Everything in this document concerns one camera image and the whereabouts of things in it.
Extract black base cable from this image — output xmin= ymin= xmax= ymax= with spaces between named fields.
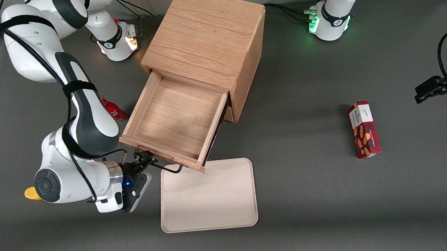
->
xmin=264 ymin=0 xmax=332 ymax=25
xmin=87 ymin=0 xmax=157 ymax=44

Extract black left base cable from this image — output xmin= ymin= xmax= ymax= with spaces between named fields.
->
xmin=264 ymin=0 xmax=332 ymax=25

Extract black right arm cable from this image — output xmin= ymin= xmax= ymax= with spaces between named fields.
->
xmin=0 ymin=0 xmax=131 ymax=210

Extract yellow lemon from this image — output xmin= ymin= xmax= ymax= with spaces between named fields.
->
xmin=24 ymin=186 xmax=43 ymax=202

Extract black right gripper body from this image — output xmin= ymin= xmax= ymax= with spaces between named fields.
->
xmin=119 ymin=160 xmax=155 ymax=214

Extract red plaid shortbread box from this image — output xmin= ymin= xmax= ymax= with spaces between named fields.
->
xmin=346 ymin=99 xmax=383 ymax=160

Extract oak wooden cabinet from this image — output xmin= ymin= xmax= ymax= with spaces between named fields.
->
xmin=135 ymin=0 xmax=274 ymax=129

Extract black right base cable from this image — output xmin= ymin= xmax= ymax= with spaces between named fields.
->
xmin=87 ymin=0 xmax=157 ymax=44

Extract wooden drawer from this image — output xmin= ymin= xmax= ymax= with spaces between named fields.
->
xmin=114 ymin=65 xmax=236 ymax=180

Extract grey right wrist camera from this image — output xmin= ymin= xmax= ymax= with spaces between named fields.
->
xmin=93 ymin=180 xmax=126 ymax=214

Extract red soda bottle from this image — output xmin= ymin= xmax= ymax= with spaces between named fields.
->
xmin=100 ymin=95 xmax=128 ymax=125

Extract cream plastic tray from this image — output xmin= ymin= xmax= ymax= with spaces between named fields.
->
xmin=156 ymin=157 xmax=260 ymax=234

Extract black wire drawer handle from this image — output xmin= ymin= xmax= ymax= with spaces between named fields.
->
xmin=134 ymin=145 xmax=184 ymax=176

